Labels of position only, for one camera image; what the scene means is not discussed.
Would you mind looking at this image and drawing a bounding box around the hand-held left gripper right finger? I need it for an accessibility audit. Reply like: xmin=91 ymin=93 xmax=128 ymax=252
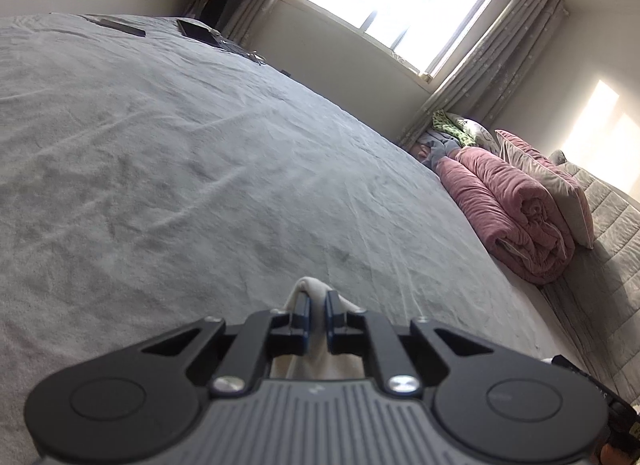
xmin=324 ymin=291 xmax=506 ymax=396

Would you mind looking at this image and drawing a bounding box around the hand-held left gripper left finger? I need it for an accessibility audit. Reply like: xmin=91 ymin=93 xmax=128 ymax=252
xmin=135 ymin=291 xmax=314 ymax=396

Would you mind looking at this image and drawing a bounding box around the white printed sweatshirt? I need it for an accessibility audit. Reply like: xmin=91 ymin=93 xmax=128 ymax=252
xmin=272 ymin=276 xmax=367 ymax=382

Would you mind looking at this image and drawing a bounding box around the grey quilted headboard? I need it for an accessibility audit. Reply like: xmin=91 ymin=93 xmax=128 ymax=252
xmin=537 ymin=149 xmax=640 ymax=398

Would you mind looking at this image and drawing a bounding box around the grey garment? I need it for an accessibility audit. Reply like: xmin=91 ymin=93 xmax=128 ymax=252
xmin=414 ymin=130 xmax=462 ymax=169

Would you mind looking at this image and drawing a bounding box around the pink folded quilt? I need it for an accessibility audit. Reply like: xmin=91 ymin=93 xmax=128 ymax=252
xmin=435 ymin=148 xmax=577 ymax=286

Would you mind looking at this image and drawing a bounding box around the green floral cloth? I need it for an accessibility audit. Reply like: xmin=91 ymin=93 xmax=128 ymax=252
xmin=431 ymin=110 xmax=469 ymax=147

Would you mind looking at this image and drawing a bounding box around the white floral pillow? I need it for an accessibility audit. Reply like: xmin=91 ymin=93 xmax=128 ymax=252
xmin=450 ymin=115 xmax=497 ymax=152

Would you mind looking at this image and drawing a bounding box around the pink and grey pillow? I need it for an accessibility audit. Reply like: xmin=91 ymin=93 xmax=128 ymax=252
xmin=495 ymin=129 xmax=596 ymax=250

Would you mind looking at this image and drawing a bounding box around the silver clear small item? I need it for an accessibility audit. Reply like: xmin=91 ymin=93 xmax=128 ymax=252
xmin=216 ymin=39 xmax=264 ymax=67

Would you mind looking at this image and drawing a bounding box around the black phone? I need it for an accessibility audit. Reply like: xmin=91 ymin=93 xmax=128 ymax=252
xmin=176 ymin=18 xmax=223 ymax=44

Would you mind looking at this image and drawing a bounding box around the window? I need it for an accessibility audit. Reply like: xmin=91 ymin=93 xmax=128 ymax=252
xmin=284 ymin=0 xmax=504 ymax=85

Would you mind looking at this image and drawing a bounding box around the coat stand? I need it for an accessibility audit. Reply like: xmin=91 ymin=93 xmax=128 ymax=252
xmin=189 ymin=0 xmax=237 ymax=27

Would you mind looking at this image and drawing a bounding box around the dark flat device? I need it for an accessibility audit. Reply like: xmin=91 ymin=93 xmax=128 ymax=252
xmin=85 ymin=15 xmax=147 ymax=38

